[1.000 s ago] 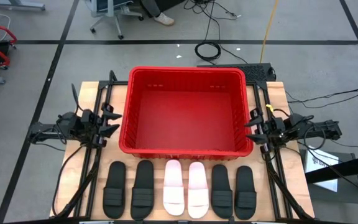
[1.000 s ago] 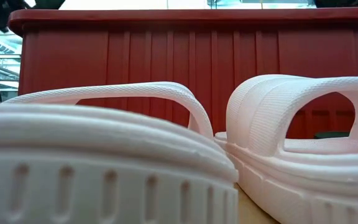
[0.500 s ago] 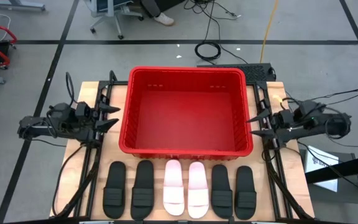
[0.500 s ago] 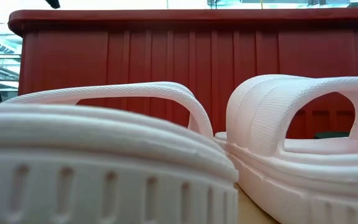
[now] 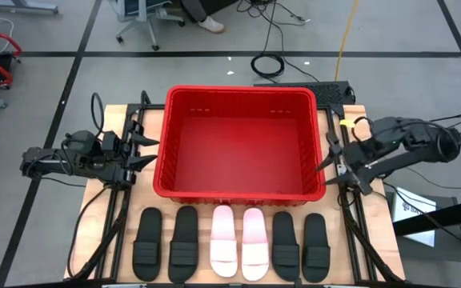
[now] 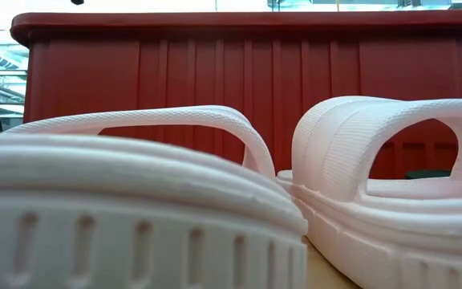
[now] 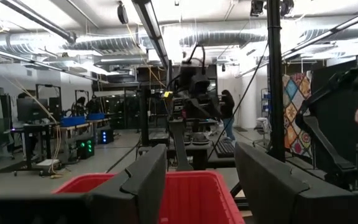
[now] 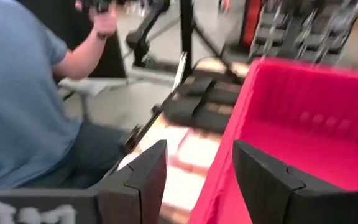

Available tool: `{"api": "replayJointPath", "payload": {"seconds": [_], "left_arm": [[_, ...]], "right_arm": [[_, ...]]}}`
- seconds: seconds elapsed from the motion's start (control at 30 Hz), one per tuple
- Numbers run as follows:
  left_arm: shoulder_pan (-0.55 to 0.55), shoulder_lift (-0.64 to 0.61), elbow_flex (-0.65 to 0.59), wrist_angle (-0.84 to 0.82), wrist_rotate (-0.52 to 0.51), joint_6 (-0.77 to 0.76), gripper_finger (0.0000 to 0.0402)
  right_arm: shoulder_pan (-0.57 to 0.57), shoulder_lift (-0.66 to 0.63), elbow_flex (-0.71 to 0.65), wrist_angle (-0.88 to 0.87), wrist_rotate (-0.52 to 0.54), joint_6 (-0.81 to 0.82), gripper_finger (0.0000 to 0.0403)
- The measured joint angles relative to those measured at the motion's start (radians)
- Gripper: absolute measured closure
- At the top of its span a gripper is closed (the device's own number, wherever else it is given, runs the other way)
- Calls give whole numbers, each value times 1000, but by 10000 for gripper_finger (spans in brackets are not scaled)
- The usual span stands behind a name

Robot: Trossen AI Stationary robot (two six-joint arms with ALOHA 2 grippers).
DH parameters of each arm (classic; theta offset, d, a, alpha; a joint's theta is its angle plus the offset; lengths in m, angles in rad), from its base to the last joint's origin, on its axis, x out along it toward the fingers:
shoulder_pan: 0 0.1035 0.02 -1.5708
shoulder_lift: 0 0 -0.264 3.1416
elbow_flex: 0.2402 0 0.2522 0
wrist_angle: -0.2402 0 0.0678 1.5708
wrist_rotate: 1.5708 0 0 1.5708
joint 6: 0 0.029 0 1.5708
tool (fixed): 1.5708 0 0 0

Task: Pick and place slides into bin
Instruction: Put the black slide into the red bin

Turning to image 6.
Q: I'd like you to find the red plastic bin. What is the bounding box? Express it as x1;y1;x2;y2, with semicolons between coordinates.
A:
9;10;462;181

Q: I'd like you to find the pink foam slide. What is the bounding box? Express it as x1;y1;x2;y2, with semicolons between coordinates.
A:
0;104;309;289
275;95;462;289

